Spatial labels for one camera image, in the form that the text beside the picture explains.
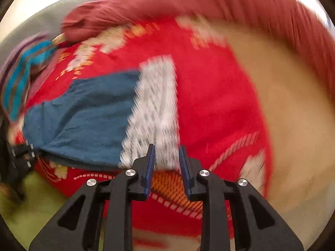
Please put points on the yellow-green cloth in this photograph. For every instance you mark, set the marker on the yellow-green cloth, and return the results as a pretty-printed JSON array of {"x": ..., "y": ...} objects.
[{"x": 34, "y": 209}]

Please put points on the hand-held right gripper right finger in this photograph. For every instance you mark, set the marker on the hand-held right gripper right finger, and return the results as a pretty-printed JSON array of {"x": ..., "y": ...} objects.
[{"x": 184, "y": 167}]

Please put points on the cream bed sheet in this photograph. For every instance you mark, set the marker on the cream bed sheet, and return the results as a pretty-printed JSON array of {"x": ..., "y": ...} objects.
[{"x": 301, "y": 136}]

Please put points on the blue pants with lace trim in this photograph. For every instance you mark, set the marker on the blue pants with lace trim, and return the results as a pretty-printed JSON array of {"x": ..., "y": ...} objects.
[{"x": 86, "y": 115}]

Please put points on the red floral blanket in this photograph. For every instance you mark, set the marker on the red floral blanket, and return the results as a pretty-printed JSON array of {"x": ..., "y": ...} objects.
[{"x": 214, "y": 96}]

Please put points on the striped towel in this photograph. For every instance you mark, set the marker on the striped towel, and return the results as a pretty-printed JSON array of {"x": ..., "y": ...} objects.
[{"x": 18, "y": 83}]

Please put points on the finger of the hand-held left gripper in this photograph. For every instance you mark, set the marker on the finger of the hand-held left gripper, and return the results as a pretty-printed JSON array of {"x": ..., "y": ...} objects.
[{"x": 22, "y": 154}]

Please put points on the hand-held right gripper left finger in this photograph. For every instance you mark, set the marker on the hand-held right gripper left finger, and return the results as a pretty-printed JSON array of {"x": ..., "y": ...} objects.
[{"x": 150, "y": 167}]

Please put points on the large grey quilted pillow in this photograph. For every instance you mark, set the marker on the large grey quilted pillow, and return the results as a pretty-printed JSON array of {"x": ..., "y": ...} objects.
[{"x": 47, "y": 18}]

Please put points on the pink quilted pillow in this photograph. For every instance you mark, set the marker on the pink quilted pillow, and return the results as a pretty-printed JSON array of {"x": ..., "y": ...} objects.
[{"x": 44, "y": 75}]

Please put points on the pink-red comforter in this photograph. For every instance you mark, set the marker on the pink-red comforter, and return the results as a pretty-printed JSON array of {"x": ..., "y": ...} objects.
[{"x": 183, "y": 0}]

